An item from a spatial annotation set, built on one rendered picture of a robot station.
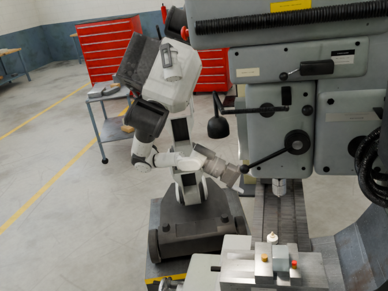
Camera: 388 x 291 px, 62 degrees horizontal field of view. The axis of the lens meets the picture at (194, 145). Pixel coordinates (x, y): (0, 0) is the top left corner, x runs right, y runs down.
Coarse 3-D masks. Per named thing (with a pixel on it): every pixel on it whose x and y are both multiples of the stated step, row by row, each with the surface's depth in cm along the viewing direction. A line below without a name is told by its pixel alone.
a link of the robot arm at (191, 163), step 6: (174, 156) 146; (180, 156) 143; (192, 156) 140; (174, 162) 146; (180, 162) 142; (186, 162) 140; (192, 162) 139; (198, 162) 139; (180, 168) 144; (186, 168) 143; (192, 168) 142; (198, 168) 140
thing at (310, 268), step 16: (224, 256) 119; (240, 256) 118; (304, 256) 114; (320, 256) 113; (224, 272) 113; (240, 272) 112; (288, 272) 109; (304, 272) 108; (320, 272) 107; (224, 288) 110; (240, 288) 110; (256, 288) 108; (272, 288) 107; (288, 288) 105; (304, 288) 104; (320, 288) 102
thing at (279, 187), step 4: (272, 180) 111; (284, 180) 109; (272, 184) 112; (276, 184) 110; (280, 184) 109; (284, 184) 110; (276, 188) 111; (280, 188) 110; (284, 188) 110; (276, 192) 111; (280, 192) 111; (284, 192) 111
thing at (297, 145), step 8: (288, 136) 89; (296, 136) 88; (304, 136) 88; (288, 144) 90; (296, 144) 89; (304, 144) 89; (280, 152) 92; (296, 152) 91; (304, 152) 91; (264, 160) 94; (240, 168) 97; (248, 168) 96
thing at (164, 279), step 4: (164, 280) 152; (168, 280) 156; (156, 284) 151; (160, 284) 150; (164, 284) 151; (168, 284) 157; (180, 284) 152; (160, 288) 149; (164, 288) 152; (168, 288) 153; (180, 288) 149
